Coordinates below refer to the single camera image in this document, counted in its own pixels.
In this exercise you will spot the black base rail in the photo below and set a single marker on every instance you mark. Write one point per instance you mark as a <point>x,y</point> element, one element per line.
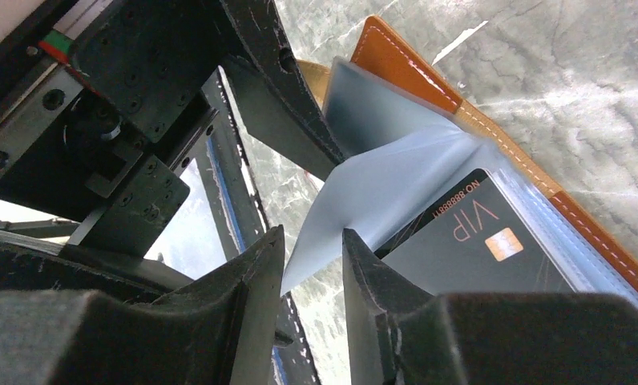
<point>240,220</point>

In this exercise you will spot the black VIP credit card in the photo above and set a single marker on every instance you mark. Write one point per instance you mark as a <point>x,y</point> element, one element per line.
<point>472,240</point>

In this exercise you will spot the brown leather card holder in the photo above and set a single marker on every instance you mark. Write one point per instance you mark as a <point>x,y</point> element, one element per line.
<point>408,138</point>

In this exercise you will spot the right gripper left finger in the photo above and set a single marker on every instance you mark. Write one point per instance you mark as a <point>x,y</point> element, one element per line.
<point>66,323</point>

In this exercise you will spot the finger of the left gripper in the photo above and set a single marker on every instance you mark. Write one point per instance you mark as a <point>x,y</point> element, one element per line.
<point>273,98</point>

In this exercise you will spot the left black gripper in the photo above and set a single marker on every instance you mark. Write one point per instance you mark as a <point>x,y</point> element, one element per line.
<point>93,107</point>

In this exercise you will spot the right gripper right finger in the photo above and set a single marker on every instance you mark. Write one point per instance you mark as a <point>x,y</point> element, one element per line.
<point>400,334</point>

